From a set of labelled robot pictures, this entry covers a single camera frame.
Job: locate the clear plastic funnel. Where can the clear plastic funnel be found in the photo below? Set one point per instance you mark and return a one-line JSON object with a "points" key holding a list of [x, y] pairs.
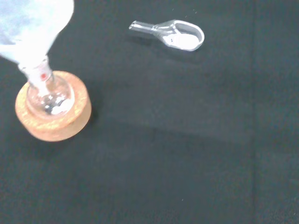
{"points": [[28, 28]]}

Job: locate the small glass round-bottom flask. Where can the small glass round-bottom flask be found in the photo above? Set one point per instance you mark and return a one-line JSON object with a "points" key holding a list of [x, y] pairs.
{"points": [[50, 95]]}

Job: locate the black bench cloth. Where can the black bench cloth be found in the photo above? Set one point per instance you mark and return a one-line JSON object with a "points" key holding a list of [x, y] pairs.
{"points": [[177, 140]]}

